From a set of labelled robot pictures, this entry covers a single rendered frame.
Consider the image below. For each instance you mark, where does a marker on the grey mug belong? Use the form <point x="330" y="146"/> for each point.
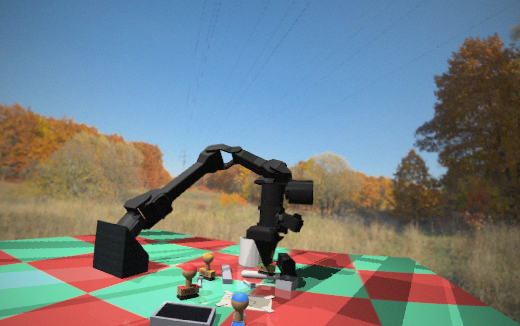
<point x="248" y="253"/>

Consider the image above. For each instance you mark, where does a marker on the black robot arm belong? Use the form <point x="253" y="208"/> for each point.
<point x="275" y="178"/>

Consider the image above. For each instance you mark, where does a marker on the cream paper card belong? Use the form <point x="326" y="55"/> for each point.
<point x="258" y="303"/>

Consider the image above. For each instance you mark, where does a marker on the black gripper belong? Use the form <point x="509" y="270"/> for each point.
<point x="265" y="234"/>

